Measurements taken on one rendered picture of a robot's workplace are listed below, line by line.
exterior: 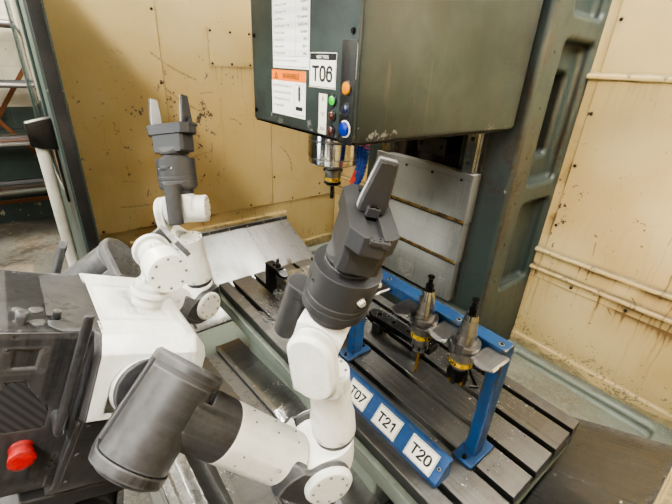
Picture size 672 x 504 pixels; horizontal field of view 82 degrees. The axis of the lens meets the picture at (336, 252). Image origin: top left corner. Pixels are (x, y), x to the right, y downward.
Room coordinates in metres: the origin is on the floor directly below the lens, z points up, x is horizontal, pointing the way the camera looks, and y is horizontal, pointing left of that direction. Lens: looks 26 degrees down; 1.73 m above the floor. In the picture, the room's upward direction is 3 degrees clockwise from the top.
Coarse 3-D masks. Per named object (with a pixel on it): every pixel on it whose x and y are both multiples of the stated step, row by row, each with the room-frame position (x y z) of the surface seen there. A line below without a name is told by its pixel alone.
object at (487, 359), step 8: (480, 352) 0.63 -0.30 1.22; (488, 352) 0.63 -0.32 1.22; (496, 352) 0.63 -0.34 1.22; (472, 360) 0.60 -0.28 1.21; (480, 360) 0.60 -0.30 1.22; (488, 360) 0.60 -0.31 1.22; (496, 360) 0.60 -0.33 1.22; (504, 360) 0.61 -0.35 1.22; (480, 368) 0.58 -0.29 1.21; (488, 368) 0.58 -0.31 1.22; (496, 368) 0.58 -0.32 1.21
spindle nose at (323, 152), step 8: (312, 136) 1.17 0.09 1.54; (312, 144) 1.17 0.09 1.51; (320, 144) 1.15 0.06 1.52; (328, 144) 1.14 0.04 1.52; (336, 144) 1.14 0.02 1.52; (344, 144) 1.14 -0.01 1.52; (312, 152) 1.17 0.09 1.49; (320, 152) 1.14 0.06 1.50; (328, 152) 1.14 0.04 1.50; (336, 152) 1.14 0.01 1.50; (344, 152) 1.14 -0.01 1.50; (352, 152) 1.16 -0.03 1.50; (312, 160) 1.17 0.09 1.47; (320, 160) 1.15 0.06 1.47; (328, 160) 1.14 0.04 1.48; (336, 160) 1.14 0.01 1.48; (344, 160) 1.14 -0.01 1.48; (352, 160) 1.16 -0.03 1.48
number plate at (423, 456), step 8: (416, 440) 0.63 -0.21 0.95; (408, 448) 0.62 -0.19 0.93; (416, 448) 0.61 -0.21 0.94; (424, 448) 0.61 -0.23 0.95; (408, 456) 0.61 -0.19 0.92; (416, 456) 0.60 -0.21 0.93; (424, 456) 0.59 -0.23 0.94; (432, 456) 0.59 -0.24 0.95; (416, 464) 0.59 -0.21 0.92; (424, 464) 0.58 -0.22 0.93; (432, 464) 0.58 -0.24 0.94; (424, 472) 0.57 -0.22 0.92
